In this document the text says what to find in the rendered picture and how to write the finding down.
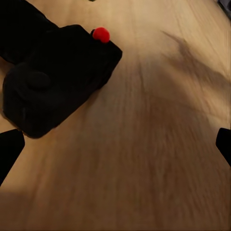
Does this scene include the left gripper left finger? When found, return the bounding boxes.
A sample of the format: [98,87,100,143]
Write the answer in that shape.
[0,128,25,186]

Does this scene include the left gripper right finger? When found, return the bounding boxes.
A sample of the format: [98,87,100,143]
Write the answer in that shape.
[216,128,231,167]

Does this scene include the digital camera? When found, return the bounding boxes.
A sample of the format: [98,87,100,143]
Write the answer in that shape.
[0,0,122,138]

